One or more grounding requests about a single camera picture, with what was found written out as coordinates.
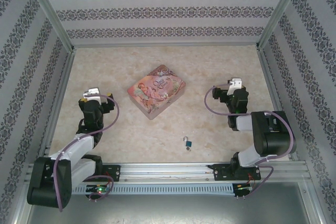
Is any pink illustrated tin box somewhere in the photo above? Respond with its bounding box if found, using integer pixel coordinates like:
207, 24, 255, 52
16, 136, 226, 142
127, 64, 188, 121

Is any left controller board green light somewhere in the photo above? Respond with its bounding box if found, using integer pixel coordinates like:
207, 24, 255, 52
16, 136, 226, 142
84, 184, 110, 196

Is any right controller board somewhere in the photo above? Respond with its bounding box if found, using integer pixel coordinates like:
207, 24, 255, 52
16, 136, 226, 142
234, 182, 253, 198

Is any grey sheet metal panel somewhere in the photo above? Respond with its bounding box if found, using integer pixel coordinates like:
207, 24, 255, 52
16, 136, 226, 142
15, 182, 326, 224

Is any aluminium table side rail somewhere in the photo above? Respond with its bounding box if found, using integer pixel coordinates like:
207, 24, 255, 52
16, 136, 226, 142
34, 47, 77, 163
256, 47, 299, 161

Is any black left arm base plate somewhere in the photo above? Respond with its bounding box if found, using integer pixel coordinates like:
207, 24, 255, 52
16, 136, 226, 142
81, 165, 122, 183

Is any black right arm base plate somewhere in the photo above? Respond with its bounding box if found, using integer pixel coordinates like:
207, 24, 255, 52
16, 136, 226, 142
212, 163, 262, 182

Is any aluminium frame post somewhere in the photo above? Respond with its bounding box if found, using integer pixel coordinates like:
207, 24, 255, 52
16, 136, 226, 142
25, 0, 76, 53
257, 0, 312, 50

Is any grey slotted cable duct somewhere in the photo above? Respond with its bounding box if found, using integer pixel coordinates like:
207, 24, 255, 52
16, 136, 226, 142
70, 183, 234, 196

